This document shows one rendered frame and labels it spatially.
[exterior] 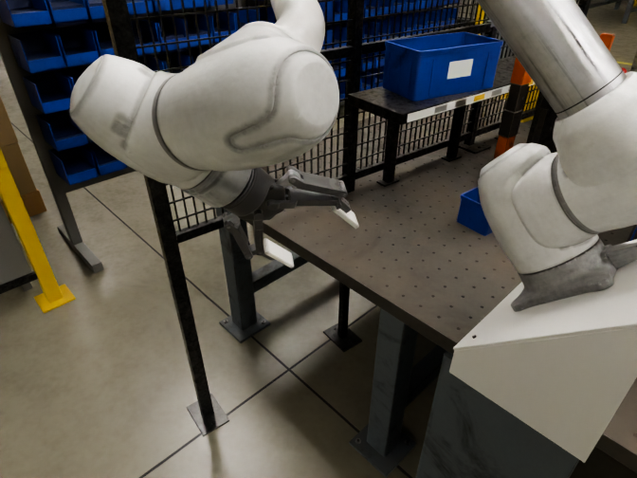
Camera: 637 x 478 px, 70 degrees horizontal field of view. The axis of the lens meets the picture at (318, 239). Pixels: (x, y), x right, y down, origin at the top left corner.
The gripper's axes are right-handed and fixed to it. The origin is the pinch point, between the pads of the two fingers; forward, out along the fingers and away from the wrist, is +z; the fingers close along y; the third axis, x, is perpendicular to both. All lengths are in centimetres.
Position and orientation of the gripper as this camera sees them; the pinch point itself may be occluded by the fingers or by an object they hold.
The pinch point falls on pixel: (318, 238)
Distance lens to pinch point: 75.7
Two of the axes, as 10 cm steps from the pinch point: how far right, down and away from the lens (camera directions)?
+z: 5.8, 3.9, 7.2
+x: 2.1, 7.8, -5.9
